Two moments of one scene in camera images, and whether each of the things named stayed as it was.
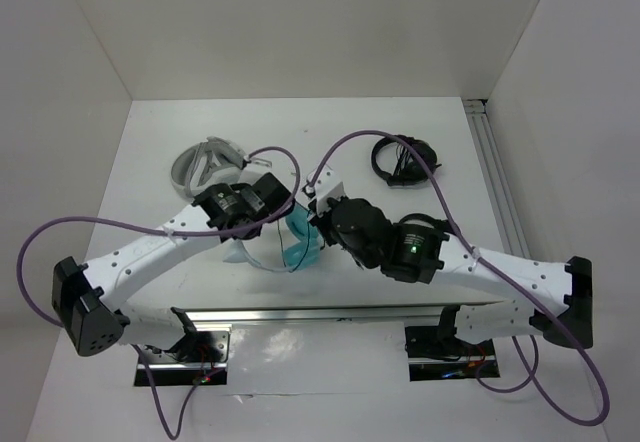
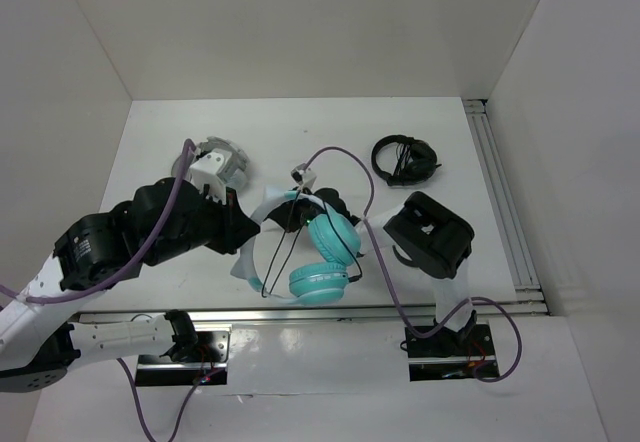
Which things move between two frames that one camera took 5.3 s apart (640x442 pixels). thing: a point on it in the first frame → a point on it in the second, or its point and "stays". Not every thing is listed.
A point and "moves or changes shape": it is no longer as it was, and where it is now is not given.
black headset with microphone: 408,168 stays
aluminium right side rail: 511,233 stays
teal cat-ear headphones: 302,249 moves or changes shape
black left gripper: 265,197 → 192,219
